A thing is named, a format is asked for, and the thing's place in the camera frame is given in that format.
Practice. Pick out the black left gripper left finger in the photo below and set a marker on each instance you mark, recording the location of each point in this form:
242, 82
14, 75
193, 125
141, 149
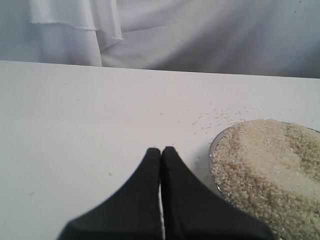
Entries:
131, 213

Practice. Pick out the white backdrop curtain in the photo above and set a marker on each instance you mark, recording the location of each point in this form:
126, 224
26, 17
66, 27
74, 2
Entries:
251, 37

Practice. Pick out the metal plate of rice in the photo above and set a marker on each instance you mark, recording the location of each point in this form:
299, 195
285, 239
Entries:
271, 170

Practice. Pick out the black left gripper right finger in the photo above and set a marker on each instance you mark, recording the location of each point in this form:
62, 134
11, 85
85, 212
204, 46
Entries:
193, 212

